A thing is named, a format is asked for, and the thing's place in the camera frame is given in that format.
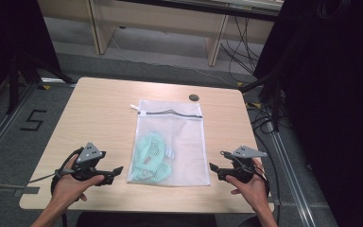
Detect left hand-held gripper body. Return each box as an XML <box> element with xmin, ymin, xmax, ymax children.
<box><xmin>71</xmin><ymin>142</ymin><xmax>115</xmax><ymax>186</ymax></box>

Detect white mesh laundry bag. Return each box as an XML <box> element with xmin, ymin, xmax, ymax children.
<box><xmin>126</xmin><ymin>99</ymin><xmax>212</xmax><ymax>187</ymax></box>

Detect black cables under desk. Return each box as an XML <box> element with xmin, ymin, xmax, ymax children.
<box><xmin>219</xmin><ymin>14</ymin><xmax>263</xmax><ymax>76</ymax></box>

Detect person's right hand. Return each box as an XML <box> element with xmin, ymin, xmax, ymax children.
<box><xmin>225</xmin><ymin>157</ymin><xmax>270</xmax><ymax>213</ymax></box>

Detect mint green garment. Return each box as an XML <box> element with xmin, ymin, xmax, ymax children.
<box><xmin>129</xmin><ymin>131</ymin><xmax>175</xmax><ymax>183</ymax></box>

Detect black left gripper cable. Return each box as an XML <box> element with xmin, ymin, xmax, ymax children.
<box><xmin>50</xmin><ymin>147</ymin><xmax>85</xmax><ymax>227</ymax></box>

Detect black curtain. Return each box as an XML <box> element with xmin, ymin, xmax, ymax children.
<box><xmin>252</xmin><ymin>0</ymin><xmax>363</xmax><ymax>227</ymax></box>
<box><xmin>0</xmin><ymin>0</ymin><xmax>61</xmax><ymax>112</ymax></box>

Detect black metal stand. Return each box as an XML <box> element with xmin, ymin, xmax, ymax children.
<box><xmin>5</xmin><ymin>51</ymin><xmax>77</xmax><ymax>115</ymax></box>
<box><xmin>238</xmin><ymin>67</ymin><xmax>286</xmax><ymax>132</ymax></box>

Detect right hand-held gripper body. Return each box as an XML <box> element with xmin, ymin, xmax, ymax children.
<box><xmin>216</xmin><ymin>145</ymin><xmax>268</xmax><ymax>184</ymax></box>

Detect person's left hand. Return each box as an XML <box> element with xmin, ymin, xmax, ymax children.
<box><xmin>50</xmin><ymin>154</ymin><xmax>106</xmax><ymax>210</ymax></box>

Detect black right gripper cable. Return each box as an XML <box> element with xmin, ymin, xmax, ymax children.
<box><xmin>219</xmin><ymin>150</ymin><xmax>271</xmax><ymax>198</ymax></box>

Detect thin white floor cable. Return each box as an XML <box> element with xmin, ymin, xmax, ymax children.
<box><xmin>109</xmin><ymin>36</ymin><xmax>235</xmax><ymax>88</ymax></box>

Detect black floor cables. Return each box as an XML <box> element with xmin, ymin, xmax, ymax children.
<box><xmin>245</xmin><ymin>99</ymin><xmax>285</xmax><ymax>225</ymax></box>

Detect person's dark lap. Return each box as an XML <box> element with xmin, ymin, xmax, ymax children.
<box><xmin>75</xmin><ymin>211</ymin><xmax>219</xmax><ymax>227</ymax></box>

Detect aluminium floor rail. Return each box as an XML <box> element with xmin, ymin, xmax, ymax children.
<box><xmin>264</xmin><ymin>121</ymin><xmax>318</xmax><ymax>227</ymax></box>
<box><xmin>0</xmin><ymin>82</ymin><xmax>40</xmax><ymax>171</ymax></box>

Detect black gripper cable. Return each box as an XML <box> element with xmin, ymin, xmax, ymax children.
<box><xmin>50</xmin><ymin>147</ymin><xmax>85</xmax><ymax>227</ymax></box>
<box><xmin>219</xmin><ymin>150</ymin><xmax>271</xmax><ymax>198</ymax></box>

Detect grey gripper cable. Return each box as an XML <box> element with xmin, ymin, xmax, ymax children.
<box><xmin>0</xmin><ymin>168</ymin><xmax>76</xmax><ymax>190</ymax></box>

